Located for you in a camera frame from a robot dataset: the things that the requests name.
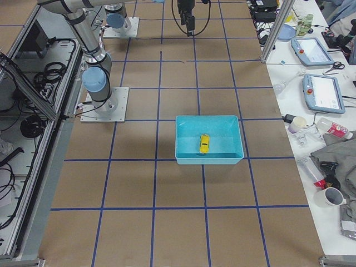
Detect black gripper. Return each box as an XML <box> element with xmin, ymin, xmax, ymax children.
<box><xmin>177</xmin><ymin>0</ymin><xmax>195</xmax><ymax>37</ymax></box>

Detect yellow beetle toy car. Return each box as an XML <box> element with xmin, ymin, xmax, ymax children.
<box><xmin>199</xmin><ymin>133</ymin><xmax>210</xmax><ymax>154</ymax></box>

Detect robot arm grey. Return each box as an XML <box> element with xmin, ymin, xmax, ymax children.
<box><xmin>37</xmin><ymin>1</ymin><xmax>118</xmax><ymax>117</ymax></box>
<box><xmin>102</xmin><ymin>1</ymin><xmax>195</xmax><ymax>38</ymax></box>

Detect light blue bowl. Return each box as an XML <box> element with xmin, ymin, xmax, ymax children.
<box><xmin>278</xmin><ymin>23</ymin><xmax>296</xmax><ymax>41</ymax></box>

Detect turquoise plastic bin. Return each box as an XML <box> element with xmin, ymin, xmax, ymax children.
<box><xmin>175</xmin><ymin>115</ymin><xmax>244</xmax><ymax>165</ymax></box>

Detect upper teach pendant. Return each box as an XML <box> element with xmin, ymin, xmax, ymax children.
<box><xmin>290</xmin><ymin>38</ymin><xmax>334</xmax><ymax>66</ymax></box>

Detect teach pendant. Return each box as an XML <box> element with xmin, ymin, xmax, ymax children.
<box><xmin>302</xmin><ymin>74</ymin><xmax>345</xmax><ymax>114</ymax></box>
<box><xmin>290</xmin><ymin>38</ymin><xmax>334</xmax><ymax>66</ymax></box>

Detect paper cup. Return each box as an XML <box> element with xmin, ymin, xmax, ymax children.
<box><xmin>288</xmin><ymin>116</ymin><xmax>307</xmax><ymax>134</ymax></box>

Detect lower teach pendant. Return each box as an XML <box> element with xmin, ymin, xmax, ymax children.
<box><xmin>302</xmin><ymin>74</ymin><xmax>345</xmax><ymax>114</ymax></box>

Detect scissors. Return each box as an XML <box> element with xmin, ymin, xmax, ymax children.
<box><xmin>323</xmin><ymin>61</ymin><xmax>345</xmax><ymax>75</ymax></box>

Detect clear plastic bottle red label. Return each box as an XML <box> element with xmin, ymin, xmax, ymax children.
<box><xmin>316</xmin><ymin>118</ymin><xmax>353</xmax><ymax>140</ymax></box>

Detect red capped tube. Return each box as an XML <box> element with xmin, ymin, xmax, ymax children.
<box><xmin>297</xmin><ymin>157</ymin><xmax>326</xmax><ymax>190</ymax></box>

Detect grey cloth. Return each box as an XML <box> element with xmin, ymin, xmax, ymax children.
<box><xmin>311</xmin><ymin>132</ymin><xmax>355</xmax><ymax>210</ymax></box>

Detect white mug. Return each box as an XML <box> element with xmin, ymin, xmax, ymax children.
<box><xmin>314</xmin><ymin>187</ymin><xmax>347</xmax><ymax>207</ymax></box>

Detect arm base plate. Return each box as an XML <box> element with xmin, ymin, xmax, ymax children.
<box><xmin>103</xmin><ymin>16</ymin><xmax>140</xmax><ymax>39</ymax></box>
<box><xmin>80</xmin><ymin>87</ymin><xmax>129</xmax><ymax>123</ymax></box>

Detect aluminium frame post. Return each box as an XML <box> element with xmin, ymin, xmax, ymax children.
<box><xmin>260</xmin><ymin>0</ymin><xmax>295</xmax><ymax>63</ymax></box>

